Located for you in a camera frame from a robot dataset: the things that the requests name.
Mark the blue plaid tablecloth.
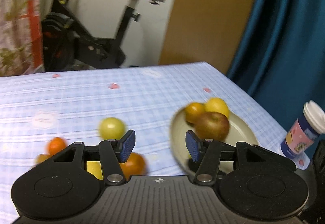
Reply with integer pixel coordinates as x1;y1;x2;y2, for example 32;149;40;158
0;61;312;224

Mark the red floral curtain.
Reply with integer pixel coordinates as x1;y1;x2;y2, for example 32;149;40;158
1;0;43;77

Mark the beige round plate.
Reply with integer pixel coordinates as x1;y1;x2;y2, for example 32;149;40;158
169;108;259;177

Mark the black exercise bike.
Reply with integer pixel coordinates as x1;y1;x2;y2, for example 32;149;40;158
40;0;168;72

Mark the red brown apple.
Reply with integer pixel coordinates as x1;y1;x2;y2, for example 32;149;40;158
194;112;230;142

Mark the paper cup with lid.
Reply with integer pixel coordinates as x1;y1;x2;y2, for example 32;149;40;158
280;100;325;159

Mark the blue curtain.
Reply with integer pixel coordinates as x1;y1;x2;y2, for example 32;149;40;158
226;0;325;159

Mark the small orange tangerine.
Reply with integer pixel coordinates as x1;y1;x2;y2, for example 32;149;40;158
35;154;50;165
46;137;67;156

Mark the orange with dark spots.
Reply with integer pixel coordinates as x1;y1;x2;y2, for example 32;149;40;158
184;102;206;125

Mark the orange tomato-like fruit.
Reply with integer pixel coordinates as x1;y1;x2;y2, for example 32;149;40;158
119;152;147;181

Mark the small yellow lemon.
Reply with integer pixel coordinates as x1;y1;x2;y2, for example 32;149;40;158
87;161;103;180

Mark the large yellow lemon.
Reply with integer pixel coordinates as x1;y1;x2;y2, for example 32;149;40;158
204;98;230;118

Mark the green round fruit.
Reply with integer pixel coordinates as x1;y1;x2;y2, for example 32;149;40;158
98;117;126;140

